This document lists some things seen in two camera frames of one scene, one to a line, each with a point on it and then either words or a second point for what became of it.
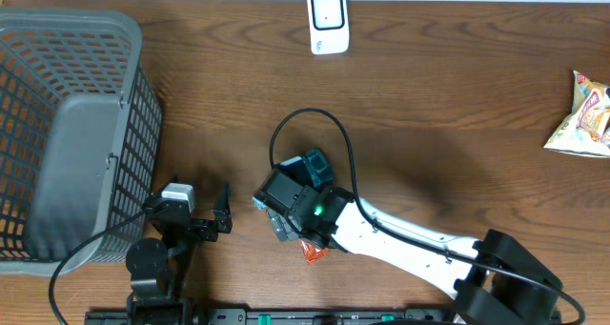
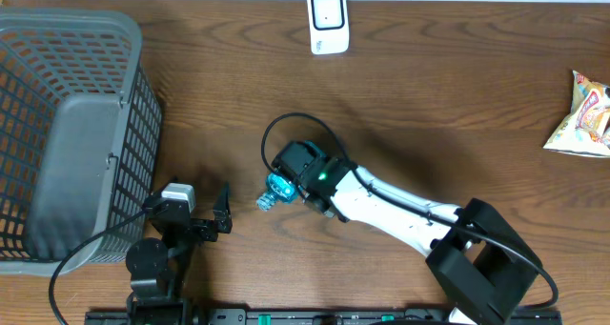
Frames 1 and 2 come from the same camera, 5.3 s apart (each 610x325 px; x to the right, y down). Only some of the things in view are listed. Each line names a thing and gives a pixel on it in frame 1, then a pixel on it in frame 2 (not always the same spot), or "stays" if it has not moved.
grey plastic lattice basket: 81,140 stays
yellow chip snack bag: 586,132 stays
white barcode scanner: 328,21 stays
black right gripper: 321,190 to 327,158
